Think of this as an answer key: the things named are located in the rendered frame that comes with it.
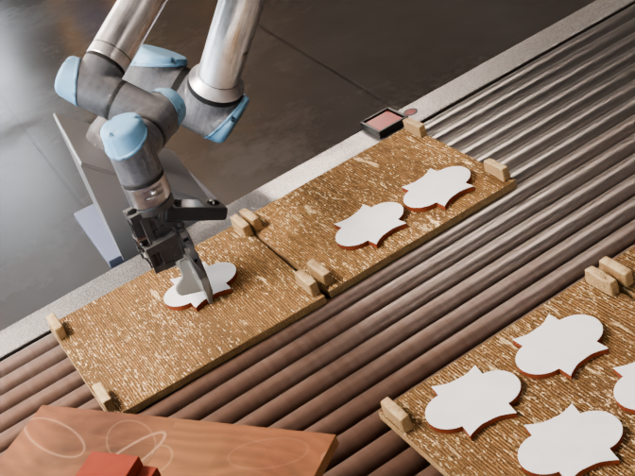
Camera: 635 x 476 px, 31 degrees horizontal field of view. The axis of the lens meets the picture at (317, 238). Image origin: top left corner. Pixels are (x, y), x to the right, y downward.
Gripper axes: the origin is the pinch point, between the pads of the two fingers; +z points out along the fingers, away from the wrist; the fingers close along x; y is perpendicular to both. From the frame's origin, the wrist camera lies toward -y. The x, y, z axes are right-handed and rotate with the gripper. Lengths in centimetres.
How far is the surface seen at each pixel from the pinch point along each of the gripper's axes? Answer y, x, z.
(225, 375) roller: 6.7, 22.7, 3.1
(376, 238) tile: -29.2, 15.0, -0.4
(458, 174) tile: -51, 10, 0
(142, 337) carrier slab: 14.0, 4.5, 0.7
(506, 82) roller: -80, -16, 3
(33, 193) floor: -6, -269, 94
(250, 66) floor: -118, -285, 94
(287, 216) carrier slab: -22.1, -7.4, 0.7
